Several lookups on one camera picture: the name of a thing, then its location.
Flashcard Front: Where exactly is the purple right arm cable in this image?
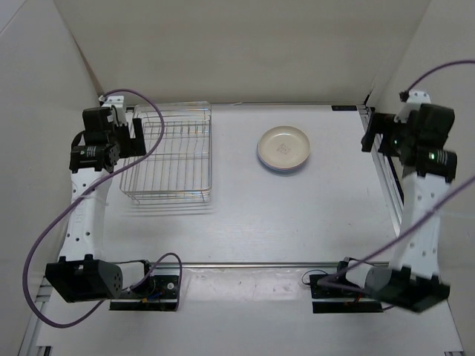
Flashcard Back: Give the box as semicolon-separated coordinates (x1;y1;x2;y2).
317;59;475;311

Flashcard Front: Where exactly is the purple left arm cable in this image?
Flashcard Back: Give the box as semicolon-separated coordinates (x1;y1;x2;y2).
22;88;185;328

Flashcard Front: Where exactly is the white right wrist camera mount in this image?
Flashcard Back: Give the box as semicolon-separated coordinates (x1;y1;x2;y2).
394;90;431;123

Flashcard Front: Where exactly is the pink plastic plate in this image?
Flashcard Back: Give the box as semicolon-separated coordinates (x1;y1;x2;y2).
258;157;307;169

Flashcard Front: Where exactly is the aluminium table frame rail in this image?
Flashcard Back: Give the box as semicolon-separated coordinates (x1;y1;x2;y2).
358;105;405;227

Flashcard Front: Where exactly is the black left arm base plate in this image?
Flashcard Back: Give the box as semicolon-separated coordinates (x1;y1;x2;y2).
109;272;182;312

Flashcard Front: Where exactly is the blue plastic plate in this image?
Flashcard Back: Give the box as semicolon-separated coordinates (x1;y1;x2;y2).
260;162;306;175

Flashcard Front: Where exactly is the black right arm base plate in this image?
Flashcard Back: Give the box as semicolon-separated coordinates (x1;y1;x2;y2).
301;269;383;314

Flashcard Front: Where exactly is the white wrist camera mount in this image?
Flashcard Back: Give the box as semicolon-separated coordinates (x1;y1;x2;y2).
394;90;431;123
99;95;127;126

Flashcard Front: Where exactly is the cream plastic plate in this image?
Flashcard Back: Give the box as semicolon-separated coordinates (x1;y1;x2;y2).
257;125;311;168

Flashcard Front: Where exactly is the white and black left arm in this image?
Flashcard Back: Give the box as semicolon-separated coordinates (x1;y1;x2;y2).
45;104;146;303

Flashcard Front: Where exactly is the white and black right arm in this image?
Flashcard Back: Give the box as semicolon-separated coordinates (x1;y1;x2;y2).
333;103;457;313

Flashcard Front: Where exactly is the chrome wire dish rack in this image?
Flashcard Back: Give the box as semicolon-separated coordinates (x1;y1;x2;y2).
119;102;212;204

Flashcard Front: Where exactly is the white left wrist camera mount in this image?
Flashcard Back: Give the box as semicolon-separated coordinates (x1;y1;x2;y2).
99;95;127;126

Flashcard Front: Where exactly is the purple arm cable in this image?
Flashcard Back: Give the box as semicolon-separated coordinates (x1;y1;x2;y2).
317;59;475;311
22;88;185;328

